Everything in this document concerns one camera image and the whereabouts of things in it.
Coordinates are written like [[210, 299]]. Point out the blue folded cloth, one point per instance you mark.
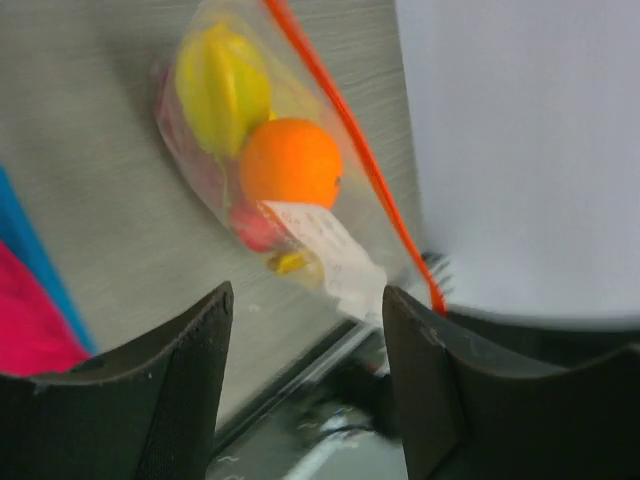
[[20, 237]]

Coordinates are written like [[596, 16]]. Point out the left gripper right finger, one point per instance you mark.
[[483, 401]]

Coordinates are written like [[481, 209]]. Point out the clear zip top bag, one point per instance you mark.
[[362, 241]]

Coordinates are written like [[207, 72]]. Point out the red folded shirt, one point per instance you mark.
[[35, 337]]

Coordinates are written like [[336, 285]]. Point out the yellow fake star fruit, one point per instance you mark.
[[223, 87]]

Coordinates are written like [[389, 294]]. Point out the red fake fruit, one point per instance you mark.
[[213, 177]]

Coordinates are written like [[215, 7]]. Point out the orange fake fruit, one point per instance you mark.
[[291, 160]]

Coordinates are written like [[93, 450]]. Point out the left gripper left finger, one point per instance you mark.
[[145, 410]]

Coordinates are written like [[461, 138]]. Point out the yellow fake banana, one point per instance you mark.
[[302, 266]]

